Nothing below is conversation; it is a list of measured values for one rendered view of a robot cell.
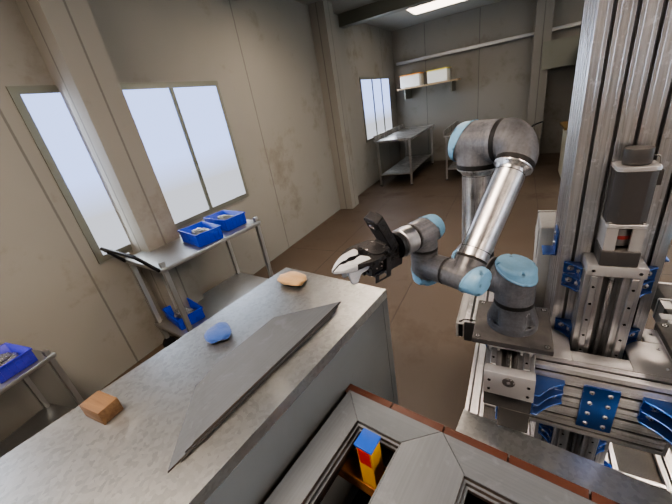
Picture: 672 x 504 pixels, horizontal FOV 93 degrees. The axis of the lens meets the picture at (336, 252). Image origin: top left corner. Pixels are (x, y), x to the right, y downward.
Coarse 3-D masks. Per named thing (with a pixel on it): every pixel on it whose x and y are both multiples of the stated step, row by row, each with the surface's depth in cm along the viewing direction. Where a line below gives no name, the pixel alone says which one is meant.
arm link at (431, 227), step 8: (424, 216) 88; (432, 216) 87; (408, 224) 84; (416, 224) 84; (424, 224) 84; (432, 224) 85; (440, 224) 86; (424, 232) 83; (432, 232) 84; (440, 232) 86; (424, 240) 83; (432, 240) 85; (424, 248) 86; (432, 248) 86
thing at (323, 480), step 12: (360, 432) 103; (348, 444) 99; (384, 444) 98; (396, 444) 96; (336, 456) 95; (336, 468) 94; (324, 480) 91; (468, 480) 84; (312, 492) 88; (468, 492) 84; (480, 492) 82; (492, 492) 80
